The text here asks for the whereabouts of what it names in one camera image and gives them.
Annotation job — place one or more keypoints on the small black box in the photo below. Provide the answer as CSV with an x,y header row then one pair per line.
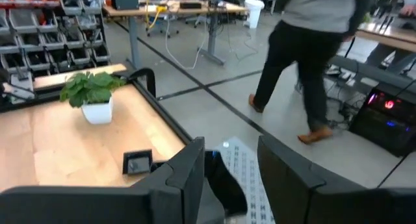
x,y
190,4

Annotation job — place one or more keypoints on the green plant in white pot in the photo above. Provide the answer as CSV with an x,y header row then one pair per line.
x,y
91,87

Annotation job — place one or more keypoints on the small square black plate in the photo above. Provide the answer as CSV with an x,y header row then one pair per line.
x,y
137,162

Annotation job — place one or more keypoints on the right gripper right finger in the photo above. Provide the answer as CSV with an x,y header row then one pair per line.
x,y
292,191

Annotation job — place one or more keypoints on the black table frame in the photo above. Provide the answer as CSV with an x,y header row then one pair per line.
x,y
167,118

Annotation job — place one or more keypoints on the wooden desk top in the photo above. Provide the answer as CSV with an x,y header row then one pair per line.
x,y
386,35

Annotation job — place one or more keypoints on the angular black bowl plate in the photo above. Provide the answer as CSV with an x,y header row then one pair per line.
x,y
224,185

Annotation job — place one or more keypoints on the white waste bin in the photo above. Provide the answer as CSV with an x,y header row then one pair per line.
x,y
254,11

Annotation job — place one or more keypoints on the person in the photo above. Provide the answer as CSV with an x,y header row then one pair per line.
x,y
308,48

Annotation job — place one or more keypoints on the wooden desk grey legs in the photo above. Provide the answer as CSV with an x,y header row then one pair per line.
x,y
182,9

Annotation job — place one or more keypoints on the grey perforated metal shelf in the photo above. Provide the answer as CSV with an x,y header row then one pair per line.
x,y
250,175

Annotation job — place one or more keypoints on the computer tower with red light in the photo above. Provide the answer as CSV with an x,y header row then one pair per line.
x,y
383,120

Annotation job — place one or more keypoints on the grey desk leg frame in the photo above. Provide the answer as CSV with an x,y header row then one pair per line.
x,y
367,73

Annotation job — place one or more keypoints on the parts bin rack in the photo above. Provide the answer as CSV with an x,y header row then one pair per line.
x,y
48,39

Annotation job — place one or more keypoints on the silver aluminium extrusion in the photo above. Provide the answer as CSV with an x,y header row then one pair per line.
x,y
19,86

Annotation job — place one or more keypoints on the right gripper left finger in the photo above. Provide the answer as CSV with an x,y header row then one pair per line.
x,y
172,201

